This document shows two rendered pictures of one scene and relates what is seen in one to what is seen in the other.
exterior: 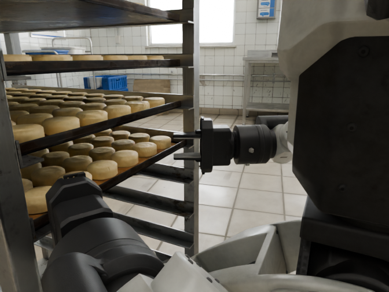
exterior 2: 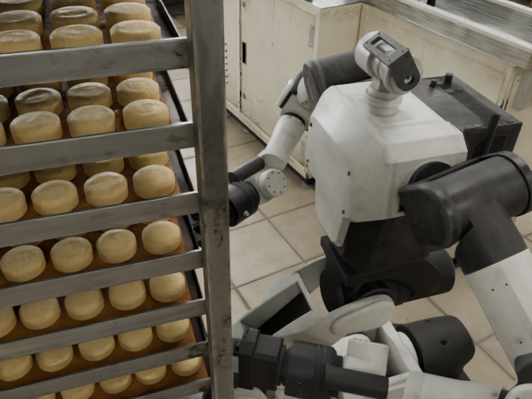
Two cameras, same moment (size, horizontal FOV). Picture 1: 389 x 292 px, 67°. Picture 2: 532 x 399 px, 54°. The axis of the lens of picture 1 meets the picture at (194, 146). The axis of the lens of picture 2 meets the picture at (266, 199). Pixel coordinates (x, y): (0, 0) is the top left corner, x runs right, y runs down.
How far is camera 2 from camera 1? 0.74 m
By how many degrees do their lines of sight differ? 44
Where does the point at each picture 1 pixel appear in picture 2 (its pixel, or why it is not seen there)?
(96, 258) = (324, 363)
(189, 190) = not seen: hidden behind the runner
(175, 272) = (367, 347)
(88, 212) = (279, 347)
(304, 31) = (370, 218)
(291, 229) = (308, 270)
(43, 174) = not seen: hidden behind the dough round
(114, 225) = (302, 344)
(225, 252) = (265, 308)
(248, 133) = (239, 199)
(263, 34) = not seen: outside the picture
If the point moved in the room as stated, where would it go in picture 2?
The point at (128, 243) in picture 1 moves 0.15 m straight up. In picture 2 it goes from (323, 349) to (332, 283)
